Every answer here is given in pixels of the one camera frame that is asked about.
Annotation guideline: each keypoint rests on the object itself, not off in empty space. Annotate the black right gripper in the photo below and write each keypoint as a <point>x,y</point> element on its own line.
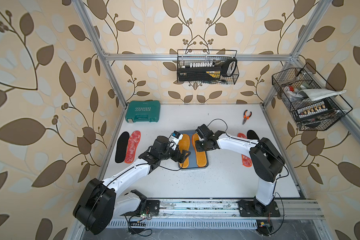
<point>198,147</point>

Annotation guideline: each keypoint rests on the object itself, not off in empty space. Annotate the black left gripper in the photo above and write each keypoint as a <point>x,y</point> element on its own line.
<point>179,154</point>

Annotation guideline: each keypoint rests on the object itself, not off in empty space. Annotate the yellow insole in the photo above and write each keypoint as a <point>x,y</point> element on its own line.
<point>184,144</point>
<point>201,157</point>

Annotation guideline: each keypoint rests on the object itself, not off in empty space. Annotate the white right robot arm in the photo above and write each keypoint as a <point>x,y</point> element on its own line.
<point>266,160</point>

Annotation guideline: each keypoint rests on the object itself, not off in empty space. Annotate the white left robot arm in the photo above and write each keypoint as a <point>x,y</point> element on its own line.
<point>104,199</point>

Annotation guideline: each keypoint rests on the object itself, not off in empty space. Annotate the blue-grey storage box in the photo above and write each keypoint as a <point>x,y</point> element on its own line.
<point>192,156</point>

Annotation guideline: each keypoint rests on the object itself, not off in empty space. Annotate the red insole far left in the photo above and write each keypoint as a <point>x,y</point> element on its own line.
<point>133,143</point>

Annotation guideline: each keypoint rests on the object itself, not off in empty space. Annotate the red insole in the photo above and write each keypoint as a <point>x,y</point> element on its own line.
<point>246,161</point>
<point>133,143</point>

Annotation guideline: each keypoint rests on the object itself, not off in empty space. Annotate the black insole left side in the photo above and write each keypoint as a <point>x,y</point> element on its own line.
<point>121,147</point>

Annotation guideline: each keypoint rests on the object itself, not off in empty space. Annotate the black insole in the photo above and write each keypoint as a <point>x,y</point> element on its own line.
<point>252,135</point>
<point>121,147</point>

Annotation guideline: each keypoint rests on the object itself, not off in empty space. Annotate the black insole right side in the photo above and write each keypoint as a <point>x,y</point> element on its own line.
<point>252,135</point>

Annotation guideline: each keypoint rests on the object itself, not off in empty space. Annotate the red insole right outer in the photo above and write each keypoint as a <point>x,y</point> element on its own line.
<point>246,161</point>

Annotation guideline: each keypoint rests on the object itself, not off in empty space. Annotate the green plastic tool case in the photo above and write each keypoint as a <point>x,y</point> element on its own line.
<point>143,111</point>

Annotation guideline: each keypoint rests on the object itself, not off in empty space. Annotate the white paper in basket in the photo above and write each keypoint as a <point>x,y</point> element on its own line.
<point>319,94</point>

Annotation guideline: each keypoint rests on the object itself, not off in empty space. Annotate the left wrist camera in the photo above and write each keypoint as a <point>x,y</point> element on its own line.
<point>174,139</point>

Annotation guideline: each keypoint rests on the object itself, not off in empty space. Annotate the orange handled pliers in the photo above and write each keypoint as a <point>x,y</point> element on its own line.
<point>246,116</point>

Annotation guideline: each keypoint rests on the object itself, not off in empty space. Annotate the black wire basket back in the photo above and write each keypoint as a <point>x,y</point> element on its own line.
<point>207,66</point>

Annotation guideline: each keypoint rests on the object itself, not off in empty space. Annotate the black wire basket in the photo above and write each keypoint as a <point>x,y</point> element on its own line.
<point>309,115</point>
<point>207,66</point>

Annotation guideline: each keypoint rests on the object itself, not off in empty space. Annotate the black wire basket right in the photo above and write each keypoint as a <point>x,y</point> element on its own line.
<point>309,115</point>

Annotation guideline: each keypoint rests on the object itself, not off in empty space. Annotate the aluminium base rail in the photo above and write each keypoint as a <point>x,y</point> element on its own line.
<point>191,213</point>

